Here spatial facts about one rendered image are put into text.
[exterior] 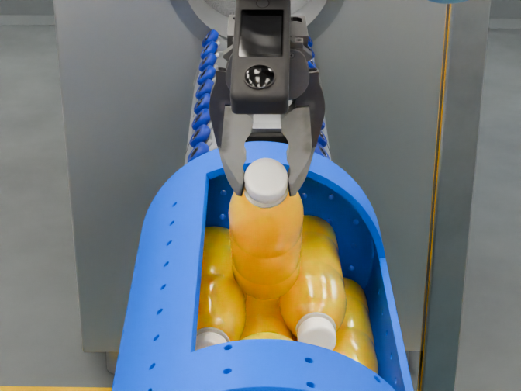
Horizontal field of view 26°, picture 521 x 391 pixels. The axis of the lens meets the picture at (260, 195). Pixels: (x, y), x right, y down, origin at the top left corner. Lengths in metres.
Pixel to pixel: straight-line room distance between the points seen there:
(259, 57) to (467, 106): 0.97
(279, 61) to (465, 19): 0.92
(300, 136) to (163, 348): 0.22
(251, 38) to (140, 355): 0.29
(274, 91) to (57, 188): 3.16
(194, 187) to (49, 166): 3.00
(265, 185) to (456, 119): 0.89
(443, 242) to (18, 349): 1.54
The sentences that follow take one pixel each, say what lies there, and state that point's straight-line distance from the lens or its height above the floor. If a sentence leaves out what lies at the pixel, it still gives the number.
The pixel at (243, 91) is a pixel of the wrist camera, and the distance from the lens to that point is 0.89.
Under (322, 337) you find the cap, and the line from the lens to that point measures 1.14.
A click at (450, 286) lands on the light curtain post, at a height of 0.72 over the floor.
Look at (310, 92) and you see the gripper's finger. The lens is 0.98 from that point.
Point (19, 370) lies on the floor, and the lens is 3.09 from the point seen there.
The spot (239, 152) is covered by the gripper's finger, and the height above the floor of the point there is 1.33.
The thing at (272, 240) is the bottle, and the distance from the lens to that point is 1.05.
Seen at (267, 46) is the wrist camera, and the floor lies 1.45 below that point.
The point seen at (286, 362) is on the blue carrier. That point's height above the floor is 1.23.
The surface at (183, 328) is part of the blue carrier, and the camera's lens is 0.97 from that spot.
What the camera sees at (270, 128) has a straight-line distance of 1.70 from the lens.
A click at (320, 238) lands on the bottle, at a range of 1.26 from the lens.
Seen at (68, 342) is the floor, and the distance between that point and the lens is 3.18.
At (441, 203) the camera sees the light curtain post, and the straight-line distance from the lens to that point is 1.93.
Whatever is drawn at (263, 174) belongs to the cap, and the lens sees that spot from 1.01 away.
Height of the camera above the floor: 1.75
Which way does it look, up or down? 26 degrees down
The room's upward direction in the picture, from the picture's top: straight up
